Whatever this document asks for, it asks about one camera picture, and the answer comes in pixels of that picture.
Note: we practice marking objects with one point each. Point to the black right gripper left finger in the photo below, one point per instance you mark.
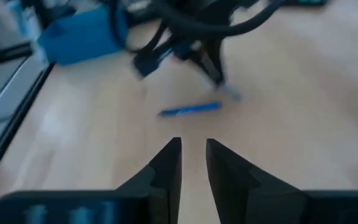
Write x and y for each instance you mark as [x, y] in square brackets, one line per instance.
[160, 193]

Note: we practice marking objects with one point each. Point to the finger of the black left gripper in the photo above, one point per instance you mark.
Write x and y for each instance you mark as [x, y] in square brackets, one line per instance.
[153, 59]
[216, 62]

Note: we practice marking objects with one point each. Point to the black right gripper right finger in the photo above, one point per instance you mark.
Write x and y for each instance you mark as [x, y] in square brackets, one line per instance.
[253, 202]

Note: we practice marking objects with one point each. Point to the blue-purple pen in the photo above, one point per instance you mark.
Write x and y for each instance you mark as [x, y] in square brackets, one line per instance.
[191, 109]

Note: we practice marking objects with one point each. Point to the blue-green plastic bin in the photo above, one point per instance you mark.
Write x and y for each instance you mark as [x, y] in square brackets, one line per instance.
[82, 37]

